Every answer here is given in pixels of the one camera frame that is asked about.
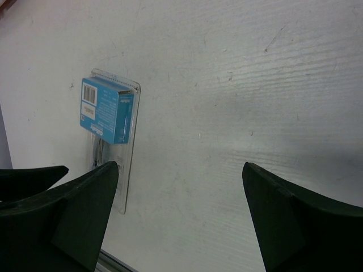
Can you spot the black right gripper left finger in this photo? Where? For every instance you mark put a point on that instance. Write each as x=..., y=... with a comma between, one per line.
x=62, y=228

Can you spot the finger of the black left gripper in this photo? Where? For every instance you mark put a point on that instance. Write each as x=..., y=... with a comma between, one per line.
x=17, y=184

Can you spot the clear blister razor pack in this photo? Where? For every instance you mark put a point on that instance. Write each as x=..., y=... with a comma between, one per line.
x=109, y=111

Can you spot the aluminium rail frame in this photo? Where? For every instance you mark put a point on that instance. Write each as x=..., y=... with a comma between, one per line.
x=108, y=263

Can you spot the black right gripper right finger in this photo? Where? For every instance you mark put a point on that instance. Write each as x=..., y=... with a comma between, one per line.
x=298, y=229

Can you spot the pink three-tier shelf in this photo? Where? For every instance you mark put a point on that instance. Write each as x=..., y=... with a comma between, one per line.
x=5, y=6

